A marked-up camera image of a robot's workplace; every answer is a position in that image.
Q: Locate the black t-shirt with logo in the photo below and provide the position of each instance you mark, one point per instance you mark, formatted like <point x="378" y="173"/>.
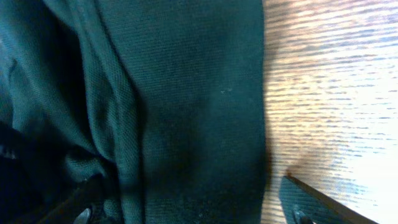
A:
<point x="163" y="99"/>

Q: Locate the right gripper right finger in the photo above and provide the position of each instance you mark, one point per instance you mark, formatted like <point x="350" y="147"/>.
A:
<point x="302" y="203"/>

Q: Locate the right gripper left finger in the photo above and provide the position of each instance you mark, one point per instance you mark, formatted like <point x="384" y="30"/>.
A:
<point x="83" y="204"/>

